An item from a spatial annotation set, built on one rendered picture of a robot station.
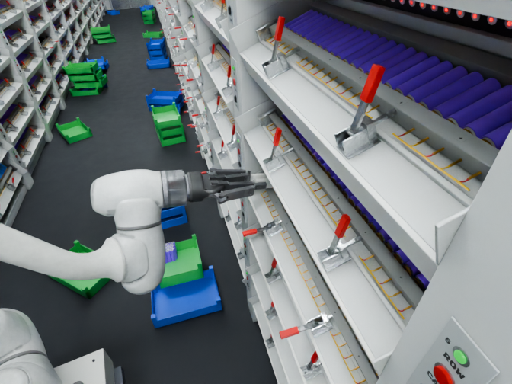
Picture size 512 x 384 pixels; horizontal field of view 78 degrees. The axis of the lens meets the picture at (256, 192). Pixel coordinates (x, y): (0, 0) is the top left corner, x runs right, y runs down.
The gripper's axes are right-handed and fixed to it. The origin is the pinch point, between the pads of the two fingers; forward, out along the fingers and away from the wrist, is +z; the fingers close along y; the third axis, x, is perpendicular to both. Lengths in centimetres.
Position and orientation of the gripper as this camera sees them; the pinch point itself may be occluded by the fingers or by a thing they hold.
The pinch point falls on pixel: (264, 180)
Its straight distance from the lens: 84.3
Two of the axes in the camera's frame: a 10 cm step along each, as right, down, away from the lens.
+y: -3.0, -5.9, 7.5
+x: -1.1, 8.1, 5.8
